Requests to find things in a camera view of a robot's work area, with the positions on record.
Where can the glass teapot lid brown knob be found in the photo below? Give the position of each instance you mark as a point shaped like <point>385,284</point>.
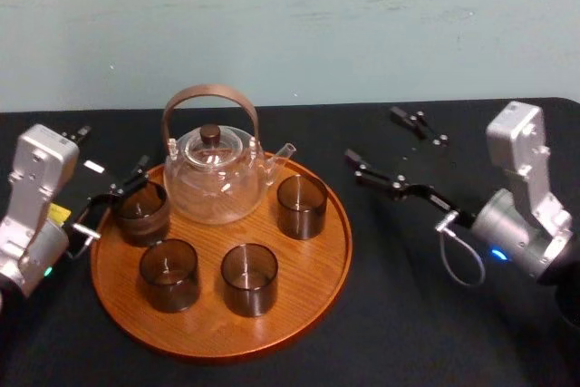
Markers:
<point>209,134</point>

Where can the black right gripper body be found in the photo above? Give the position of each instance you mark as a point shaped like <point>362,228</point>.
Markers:
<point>446,192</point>

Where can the smoked glass cup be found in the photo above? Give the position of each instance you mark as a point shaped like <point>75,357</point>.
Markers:
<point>249,296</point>
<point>145,226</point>
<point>301,221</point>
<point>170,289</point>

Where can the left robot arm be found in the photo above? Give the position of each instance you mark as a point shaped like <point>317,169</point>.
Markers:
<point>31,206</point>

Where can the black tablecloth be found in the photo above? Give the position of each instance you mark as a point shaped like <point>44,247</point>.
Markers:
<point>408,323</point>

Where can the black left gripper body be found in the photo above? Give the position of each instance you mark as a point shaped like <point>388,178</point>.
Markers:
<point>86,187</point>

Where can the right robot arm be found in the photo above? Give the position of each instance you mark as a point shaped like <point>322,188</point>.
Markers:
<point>521,224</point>

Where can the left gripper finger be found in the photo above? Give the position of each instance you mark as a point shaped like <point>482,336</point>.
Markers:
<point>78,134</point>
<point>131,182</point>

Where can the round wooden tray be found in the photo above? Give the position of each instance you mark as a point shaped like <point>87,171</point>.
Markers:
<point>204,319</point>

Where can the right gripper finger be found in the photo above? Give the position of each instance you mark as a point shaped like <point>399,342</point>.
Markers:
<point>419,126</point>
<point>378,180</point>

